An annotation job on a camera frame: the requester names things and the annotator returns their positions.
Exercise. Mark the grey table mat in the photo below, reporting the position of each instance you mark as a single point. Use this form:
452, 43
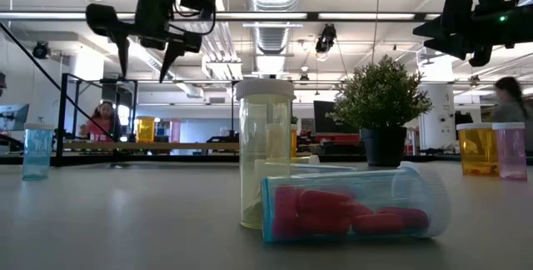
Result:
125, 220

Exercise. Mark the white round column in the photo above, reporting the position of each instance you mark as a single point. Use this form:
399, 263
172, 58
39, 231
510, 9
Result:
437, 111

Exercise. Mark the black wall screen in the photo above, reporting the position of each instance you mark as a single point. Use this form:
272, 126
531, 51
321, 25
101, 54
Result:
322, 116

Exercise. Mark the wooden shelf board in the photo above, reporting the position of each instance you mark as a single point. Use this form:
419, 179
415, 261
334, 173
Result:
187, 146

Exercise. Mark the black metal shelf frame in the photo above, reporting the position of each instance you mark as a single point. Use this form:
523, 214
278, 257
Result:
63, 116

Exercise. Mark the small yellow pill bottle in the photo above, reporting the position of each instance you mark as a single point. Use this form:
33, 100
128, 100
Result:
306, 160

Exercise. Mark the computer monitor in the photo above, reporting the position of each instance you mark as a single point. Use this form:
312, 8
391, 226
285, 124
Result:
12, 116

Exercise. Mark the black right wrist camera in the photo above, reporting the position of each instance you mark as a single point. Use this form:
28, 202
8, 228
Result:
456, 9

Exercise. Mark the green plant in black pot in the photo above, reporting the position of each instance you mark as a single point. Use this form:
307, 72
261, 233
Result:
381, 99

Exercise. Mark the pale yellow pill bottle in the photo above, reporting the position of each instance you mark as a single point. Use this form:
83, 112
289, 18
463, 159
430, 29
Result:
264, 145

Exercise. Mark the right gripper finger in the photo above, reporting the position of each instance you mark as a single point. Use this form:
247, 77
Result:
451, 47
435, 28

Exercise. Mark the black ceiling spotlight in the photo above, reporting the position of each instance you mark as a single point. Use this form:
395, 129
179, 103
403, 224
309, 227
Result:
41, 50
325, 38

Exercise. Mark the person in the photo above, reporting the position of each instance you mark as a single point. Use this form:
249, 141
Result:
508, 107
102, 124

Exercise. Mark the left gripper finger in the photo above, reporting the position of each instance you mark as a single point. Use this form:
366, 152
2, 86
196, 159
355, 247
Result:
108, 20
183, 44

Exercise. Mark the blue bottle with red pills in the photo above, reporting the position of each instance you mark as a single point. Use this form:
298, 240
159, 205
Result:
333, 211

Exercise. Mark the small pink pill bottle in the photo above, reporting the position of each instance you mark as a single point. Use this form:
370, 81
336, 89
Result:
175, 132
510, 153

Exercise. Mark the small blue pill bottle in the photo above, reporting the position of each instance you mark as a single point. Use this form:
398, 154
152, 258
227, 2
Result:
38, 153

